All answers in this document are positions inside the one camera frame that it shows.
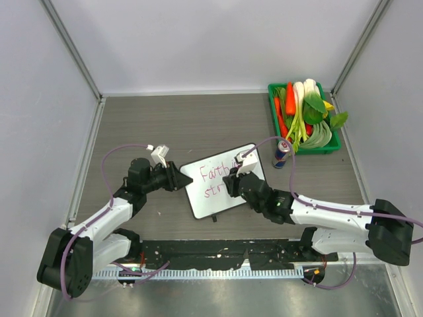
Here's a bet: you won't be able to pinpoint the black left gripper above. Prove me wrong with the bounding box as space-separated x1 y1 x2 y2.
142 160 192 194

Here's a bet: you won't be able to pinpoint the white whiteboard black frame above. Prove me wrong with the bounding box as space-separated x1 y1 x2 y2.
180 143 254 219

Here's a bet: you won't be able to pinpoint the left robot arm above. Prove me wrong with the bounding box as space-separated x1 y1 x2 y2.
36 158 193 298

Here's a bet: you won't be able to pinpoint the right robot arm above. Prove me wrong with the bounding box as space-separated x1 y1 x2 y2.
223 168 414 266

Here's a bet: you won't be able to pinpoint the blue silver drink can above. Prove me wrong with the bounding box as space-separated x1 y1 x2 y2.
272 141 291 168

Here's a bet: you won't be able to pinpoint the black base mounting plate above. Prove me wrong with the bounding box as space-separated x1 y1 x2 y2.
142 239 338 271

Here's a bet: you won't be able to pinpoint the green celery stalks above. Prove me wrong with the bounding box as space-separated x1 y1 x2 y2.
286 110 306 153

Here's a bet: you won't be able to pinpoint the small orange carrot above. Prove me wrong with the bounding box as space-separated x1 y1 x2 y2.
273 96 288 138

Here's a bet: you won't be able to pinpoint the red chili pepper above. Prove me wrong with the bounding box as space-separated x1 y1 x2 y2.
305 123 313 137

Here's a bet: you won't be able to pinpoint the green plastic vegetable bin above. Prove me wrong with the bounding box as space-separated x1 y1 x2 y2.
268 83 341 155

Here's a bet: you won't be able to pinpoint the large orange carrot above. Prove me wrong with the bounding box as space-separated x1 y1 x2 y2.
285 82 296 116

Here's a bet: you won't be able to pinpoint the pale green bok choy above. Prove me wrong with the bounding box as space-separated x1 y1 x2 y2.
299 120 332 149

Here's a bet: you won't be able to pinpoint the white green bok choy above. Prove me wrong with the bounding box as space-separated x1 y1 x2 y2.
293 79 328 125

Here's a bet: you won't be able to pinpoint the green leaf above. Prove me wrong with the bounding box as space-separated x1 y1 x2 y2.
330 112 348 131

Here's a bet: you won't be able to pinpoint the yellow pepper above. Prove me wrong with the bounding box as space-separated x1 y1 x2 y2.
323 100 334 118

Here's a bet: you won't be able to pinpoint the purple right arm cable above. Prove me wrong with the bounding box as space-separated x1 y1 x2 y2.
243 136 423 290

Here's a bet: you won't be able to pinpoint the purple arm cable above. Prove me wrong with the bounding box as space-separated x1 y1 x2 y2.
58 143 169 302
243 136 423 290

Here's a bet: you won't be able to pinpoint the white slotted cable duct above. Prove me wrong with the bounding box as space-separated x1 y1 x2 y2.
92 265 304 281

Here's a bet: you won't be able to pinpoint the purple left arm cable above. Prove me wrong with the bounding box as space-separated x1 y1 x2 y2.
58 143 169 302

